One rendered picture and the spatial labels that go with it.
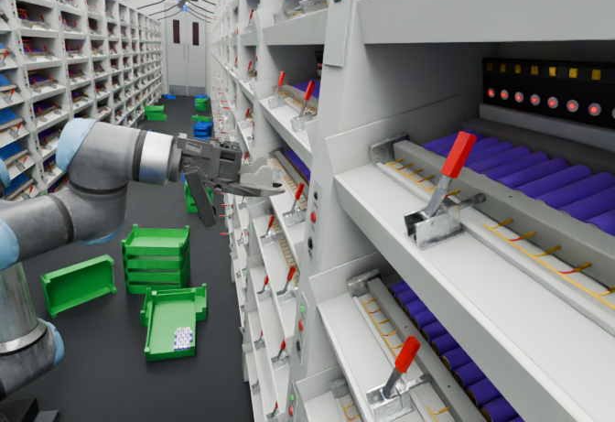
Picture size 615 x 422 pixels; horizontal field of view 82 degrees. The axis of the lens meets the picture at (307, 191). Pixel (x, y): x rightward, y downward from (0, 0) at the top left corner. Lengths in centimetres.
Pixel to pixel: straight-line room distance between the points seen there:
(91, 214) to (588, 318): 66
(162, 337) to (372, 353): 148
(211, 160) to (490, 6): 50
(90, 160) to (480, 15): 57
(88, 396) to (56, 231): 116
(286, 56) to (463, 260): 93
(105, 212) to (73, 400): 116
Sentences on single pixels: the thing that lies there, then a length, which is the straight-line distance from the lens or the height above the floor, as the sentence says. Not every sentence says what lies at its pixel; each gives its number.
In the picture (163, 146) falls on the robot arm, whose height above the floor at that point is 112.
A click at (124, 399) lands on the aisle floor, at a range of 172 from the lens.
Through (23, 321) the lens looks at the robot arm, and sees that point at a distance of 140.
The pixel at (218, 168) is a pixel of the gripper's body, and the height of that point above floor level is 109.
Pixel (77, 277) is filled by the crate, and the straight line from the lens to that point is 220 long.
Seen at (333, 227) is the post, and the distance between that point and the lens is 49.
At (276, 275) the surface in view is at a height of 76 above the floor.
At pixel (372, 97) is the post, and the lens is 45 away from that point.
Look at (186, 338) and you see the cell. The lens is 178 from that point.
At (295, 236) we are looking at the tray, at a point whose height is 96.
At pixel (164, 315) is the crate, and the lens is 193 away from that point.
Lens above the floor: 129
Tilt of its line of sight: 21 degrees down
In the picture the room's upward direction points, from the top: 6 degrees clockwise
